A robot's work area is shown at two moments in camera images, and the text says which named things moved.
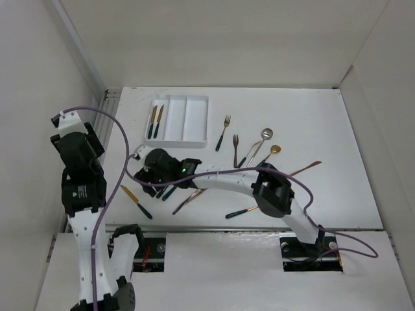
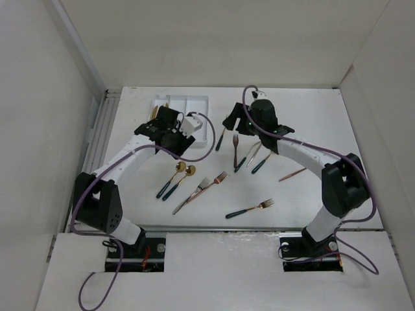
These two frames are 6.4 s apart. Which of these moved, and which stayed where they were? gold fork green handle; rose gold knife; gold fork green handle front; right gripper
Moved: right gripper
Stayed: gold fork green handle; gold fork green handle front; rose gold knife
